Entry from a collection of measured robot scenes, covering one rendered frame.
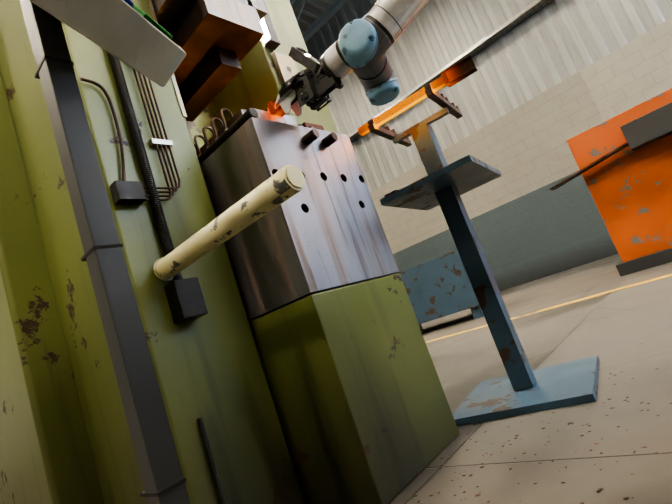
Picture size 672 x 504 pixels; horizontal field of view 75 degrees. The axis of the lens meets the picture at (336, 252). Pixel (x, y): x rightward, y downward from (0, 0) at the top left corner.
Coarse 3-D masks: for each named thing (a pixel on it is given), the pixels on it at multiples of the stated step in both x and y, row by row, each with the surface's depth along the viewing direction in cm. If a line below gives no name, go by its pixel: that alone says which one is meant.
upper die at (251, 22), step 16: (192, 0) 121; (208, 0) 119; (224, 0) 124; (176, 16) 126; (192, 16) 122; (208, 16) 118; (224, 16) 122; (240, 16) 127; (256, 16) 133; (176, 32) 127; (192, 32) 122; (208, 32) 124; (224, 32) 126; (240, 32) 128; (256, 32) 130; (192, 48) 128; (208, 48) 130; (224, 48) 132; (240, 48) 135; (192, 64) 134; (176, 80) 139
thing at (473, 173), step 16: (464, 160) 123; (432, 176) 128; (448, 176) 130; (464, 176) 137; (480, 176) 145; (496, 176) 154; (400, 192) 134; (416, 192) 136; (432, 192) 144; (464, 192) 162; (416, 208) 160
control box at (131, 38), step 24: (48, 0) 60; (72, 0) 63; (96, 0) 65; (120, 0) 68; (72, 24) 65; (96, 24) 67; (120, 24) 70; (144, 24) 73; (120, 48) 73; (144, 48) 76; (168, 48) 80; (144, 72) 80; (168, 72) 84
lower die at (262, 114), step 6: (240, 114) 113; (258, 114) 117; (264, 114) 119; (270, 114) 120; (234, 120) 114; (270, 120) 120; (276, 120) 121; (282, 120) 123; (288, 120) 125; (294, 120) 127; (228, 126) 116; (222, 132) 118; (210, 138) 122; (204, 144) 124; (210, 144) 122; (204, 150) 124
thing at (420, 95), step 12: (468, 60) 129; (444, 72) 131; (456, 72) 131; (468, 72) 129; (432, 84) 134; (444, 84) 133; (420, 96) 136; (396, 108) 140; (408, 108) 141; (384, 120) 144; (360, 132) 148
